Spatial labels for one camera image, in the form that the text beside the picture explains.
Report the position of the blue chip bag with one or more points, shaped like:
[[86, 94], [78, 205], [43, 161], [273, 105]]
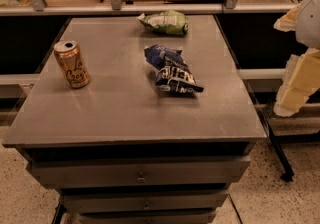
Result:
[[173, 74]]

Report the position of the orange La Croix can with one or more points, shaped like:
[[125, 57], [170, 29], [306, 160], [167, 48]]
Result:
[[70, 61]]

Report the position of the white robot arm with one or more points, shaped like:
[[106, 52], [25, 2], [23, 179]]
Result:
[[308, 24]]

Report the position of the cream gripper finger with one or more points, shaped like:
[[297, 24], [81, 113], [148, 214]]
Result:
[[287, 22], [300, 80]]

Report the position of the green jalapeno chip bag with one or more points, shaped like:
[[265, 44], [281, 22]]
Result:
[[168, 22]]

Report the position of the black table leg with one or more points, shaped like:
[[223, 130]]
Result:
[[288, 174]]

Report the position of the grey drawer cabinet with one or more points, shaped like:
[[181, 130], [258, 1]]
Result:
[[122, 151]]

